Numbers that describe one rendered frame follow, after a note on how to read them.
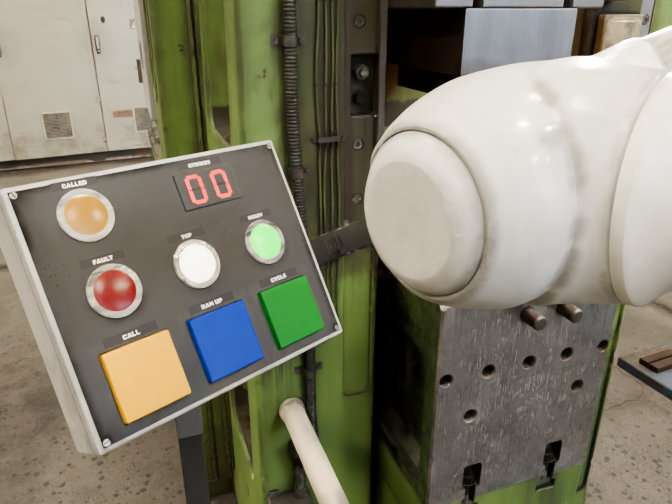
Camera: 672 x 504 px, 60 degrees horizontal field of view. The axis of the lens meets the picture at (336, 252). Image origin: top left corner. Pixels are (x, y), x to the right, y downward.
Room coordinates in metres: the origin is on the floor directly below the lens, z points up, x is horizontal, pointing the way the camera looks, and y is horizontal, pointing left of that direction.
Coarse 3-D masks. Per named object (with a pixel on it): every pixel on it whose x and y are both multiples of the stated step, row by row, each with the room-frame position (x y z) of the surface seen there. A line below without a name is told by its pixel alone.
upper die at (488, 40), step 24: (408, 24) 1.08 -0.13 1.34; (432, 24) 1.00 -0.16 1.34; (456, 24) 0.93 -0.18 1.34; (480, 24) 0.92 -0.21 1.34; (504, 24) 0.93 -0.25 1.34; (528, 24) 0.94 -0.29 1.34; (552, 24) 0.96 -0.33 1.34; (408, 48) 1.08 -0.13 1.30; (432, 48) 0.99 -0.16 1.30; (456, 48) 0.92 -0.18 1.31; (480, 48) 0.92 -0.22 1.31; (504, 48) 0.93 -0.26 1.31; (528, 48) 0.95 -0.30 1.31; (552, 48) 0.96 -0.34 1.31; (456, 72) 0.92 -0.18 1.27
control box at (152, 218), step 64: (0, 192) 0.54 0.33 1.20; (64, 192) 0.58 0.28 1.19; (128, 192) 0.62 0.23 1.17; (256, 192) 0.72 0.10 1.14; (64, 256) 0.54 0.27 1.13; (128, 256) 0.58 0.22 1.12; (256, 256) 0.67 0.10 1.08; (64, 320) 0.50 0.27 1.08; (128, 320) 0.54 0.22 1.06; (256, 320) 0.62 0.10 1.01; (64, 384) 0.49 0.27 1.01; (192, 384) 0.53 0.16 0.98
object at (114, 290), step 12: (108, 276) 0.55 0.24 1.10; (120, 276) 0.56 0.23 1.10; (96, 288) 0.54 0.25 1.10; (108, 288) 0.54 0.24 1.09; (120, 288) 0.55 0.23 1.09; (132, 288) 0.56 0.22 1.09; (96, 300) 0.53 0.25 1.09; (108, 300) 0.53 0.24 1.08; (120, 300) 0.54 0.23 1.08; (132, 300) 0.55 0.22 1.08
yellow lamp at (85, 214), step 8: (72, 200) 0.57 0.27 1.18; (80, 200) 0.58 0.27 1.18; (88, 200) 0.58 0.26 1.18; (96, 200) 0.59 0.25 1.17; (64, 208) 0.57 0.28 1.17; (72, 208) 0.57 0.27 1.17; (80, 208) 0.57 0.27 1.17; (88, 208) 0.58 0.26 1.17; (96, 208) 0.58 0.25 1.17; (104, 208) 0.59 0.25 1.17; (64, 216) 0.56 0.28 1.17; (72, 216) 0.56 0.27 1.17; (80, 216) 0.57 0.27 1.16; (88, 216) 0.57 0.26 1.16; (96, 216) 0.58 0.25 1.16; (104, 216) 0.58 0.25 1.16; (72, 224) 0.56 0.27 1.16; (80, 224) 0.56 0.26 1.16; (88, 224) 0.57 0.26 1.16; (96, 224) 0.57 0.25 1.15; (104, 224) 0.58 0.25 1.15; (80, 232) 0.56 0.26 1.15; (88, 232) 0.56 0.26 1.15; (96, 232) 0.57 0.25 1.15
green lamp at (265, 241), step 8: (256, 232) 0.68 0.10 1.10; (264, 232) 0.69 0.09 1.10; (272, 232) 0.70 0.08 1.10; (256, 240) 0.68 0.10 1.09; (264, 240) 0.68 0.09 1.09; (272, 240) 0.69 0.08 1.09; (256, 248) 0.67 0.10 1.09; (264, 248) 0.68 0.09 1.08; (272, 248) 0.68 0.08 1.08; (264, 256) 0.67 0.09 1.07; (272, 256) 0.68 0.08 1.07
